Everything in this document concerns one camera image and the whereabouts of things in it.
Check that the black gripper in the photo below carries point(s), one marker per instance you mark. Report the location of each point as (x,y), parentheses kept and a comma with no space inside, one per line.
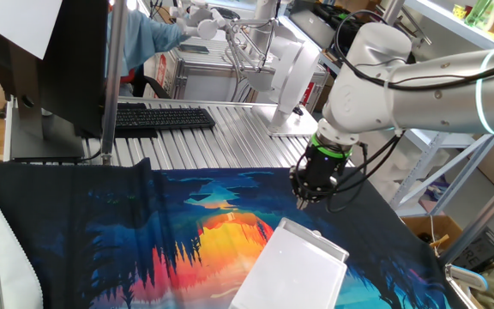
(322,171)

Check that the white drawer with knob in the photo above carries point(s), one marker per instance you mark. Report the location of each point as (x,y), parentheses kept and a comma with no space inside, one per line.
(311,238)

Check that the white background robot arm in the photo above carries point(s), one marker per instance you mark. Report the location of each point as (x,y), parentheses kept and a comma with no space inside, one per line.
(292,68)

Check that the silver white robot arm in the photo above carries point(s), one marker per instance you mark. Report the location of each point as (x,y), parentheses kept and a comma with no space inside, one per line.
(435,94)

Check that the white plastic drawer cabinet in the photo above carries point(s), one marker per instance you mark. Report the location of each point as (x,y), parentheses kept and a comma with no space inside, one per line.
(290,274)

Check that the brown cardboard carton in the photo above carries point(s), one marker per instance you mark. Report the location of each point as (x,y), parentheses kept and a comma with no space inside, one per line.
(323,98)

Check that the white foam packaging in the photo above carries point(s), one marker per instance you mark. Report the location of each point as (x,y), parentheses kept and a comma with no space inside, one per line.
(410,171)

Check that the open cardboard box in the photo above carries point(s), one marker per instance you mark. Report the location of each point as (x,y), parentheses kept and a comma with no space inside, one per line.
(444,225)

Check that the aluminium flight case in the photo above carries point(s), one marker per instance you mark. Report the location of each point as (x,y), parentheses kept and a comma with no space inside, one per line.
(204,86)

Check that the black keyboard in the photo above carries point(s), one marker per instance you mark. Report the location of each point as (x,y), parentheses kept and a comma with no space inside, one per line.
(165,118)

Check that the grey metal box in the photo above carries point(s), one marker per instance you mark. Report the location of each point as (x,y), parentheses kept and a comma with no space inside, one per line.
(311,28)

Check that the white blue handheld device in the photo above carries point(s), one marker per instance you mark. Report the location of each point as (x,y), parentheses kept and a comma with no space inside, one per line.
(470,276)

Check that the black plastic crate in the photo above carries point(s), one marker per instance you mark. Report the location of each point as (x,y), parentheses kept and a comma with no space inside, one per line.
(483,251)

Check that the small green cap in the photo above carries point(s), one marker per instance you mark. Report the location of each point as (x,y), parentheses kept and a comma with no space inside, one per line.
(344,17)

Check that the white carton red print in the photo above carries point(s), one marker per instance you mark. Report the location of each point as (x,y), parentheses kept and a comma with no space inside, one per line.
(161,73)

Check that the black storage tray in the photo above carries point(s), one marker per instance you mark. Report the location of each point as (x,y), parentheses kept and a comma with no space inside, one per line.
(328,10)

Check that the black office chair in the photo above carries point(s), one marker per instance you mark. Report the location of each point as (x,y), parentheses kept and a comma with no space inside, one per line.
(142,88)

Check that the round grey black device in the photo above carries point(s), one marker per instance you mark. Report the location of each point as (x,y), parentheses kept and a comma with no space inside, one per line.
(232,13)

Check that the colourful forest sunset cloth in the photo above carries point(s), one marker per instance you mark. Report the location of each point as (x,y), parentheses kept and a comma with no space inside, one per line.
(101,223)

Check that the person in blue shirt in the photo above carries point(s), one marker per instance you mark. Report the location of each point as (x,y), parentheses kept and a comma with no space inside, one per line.
(140,43)

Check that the white metal shelf rack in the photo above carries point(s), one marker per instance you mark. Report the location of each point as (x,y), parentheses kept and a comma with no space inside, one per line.
(444,17)

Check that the brown wooden desk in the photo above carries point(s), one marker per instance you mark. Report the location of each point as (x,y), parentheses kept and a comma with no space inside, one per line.
(163,13)

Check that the small yellow container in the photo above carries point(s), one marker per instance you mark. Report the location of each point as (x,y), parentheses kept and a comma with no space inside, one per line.
(459,11)

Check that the green transparent bottle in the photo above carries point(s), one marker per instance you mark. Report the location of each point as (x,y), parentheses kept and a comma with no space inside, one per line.
(480,13)

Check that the black computer monitor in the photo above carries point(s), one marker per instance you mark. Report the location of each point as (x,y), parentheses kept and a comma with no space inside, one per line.
(71,64)

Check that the white cloth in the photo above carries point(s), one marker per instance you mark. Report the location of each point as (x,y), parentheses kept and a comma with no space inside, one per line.
(15,274)

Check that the white paper sheet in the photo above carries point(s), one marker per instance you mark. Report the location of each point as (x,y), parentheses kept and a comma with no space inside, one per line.
(19,21)

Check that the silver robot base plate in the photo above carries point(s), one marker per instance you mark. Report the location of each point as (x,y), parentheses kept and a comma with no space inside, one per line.
(290,126)

